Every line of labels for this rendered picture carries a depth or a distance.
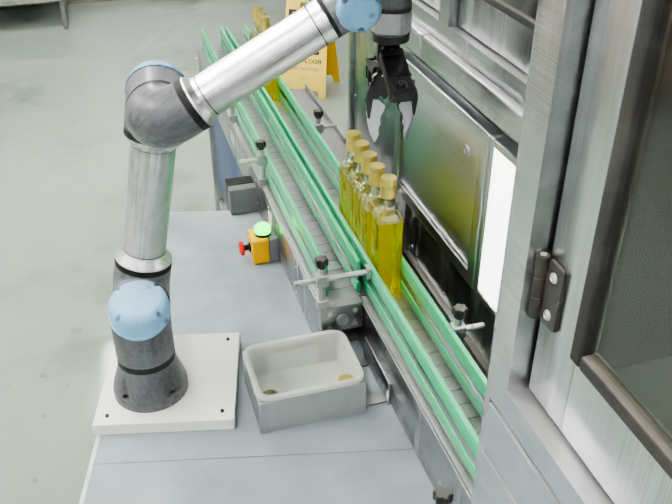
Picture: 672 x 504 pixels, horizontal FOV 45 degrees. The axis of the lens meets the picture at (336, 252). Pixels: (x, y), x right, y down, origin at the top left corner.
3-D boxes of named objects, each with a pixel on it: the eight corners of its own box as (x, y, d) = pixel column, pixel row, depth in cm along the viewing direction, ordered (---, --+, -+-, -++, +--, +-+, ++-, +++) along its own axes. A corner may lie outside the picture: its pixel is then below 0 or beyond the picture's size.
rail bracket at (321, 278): (371, 301, 175) (373, 253, 168) (296, 315, 171) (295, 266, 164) (367, 294, 177) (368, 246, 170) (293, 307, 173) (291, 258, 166)
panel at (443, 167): (603, 437, 128) (648, 258, 109) (587, 441, 127) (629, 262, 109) (403, 184, 200) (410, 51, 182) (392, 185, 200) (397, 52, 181)
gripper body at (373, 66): (400, 84, 162) (403, 24, 155) (412, 98, 155) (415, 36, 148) (363, 86, 160) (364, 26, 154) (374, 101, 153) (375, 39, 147)
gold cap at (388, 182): (398, 199, 165) (399, 180, 163) (381, 200, 165) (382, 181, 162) (394, 191, 168) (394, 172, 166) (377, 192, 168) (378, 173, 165)
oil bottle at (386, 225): (400, 294, 178) (405, 210, 166) (376, 298, 176) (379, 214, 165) (391, 280, 182) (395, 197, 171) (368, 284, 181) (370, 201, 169)
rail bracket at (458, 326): (484, 362, 159) (491, 308, 152) (452, 369, 157) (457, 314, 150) (475, 350, 162) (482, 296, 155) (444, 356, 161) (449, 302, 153)
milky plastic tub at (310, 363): (366, 410, 165) (367, 378, 160) (259, 433, 159) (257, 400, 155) (342, 357, 179) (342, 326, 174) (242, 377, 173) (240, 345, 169)
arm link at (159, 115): (109, 131, 131) (366, -35, 125) (111, 105, 140) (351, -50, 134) (152, 182, 137) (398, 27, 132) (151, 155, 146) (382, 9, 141)
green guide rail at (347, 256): (360, 291, 178) (361, 260, 174) (356, 291, 178) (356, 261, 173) (223, 46, 319) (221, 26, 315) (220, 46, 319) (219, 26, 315)
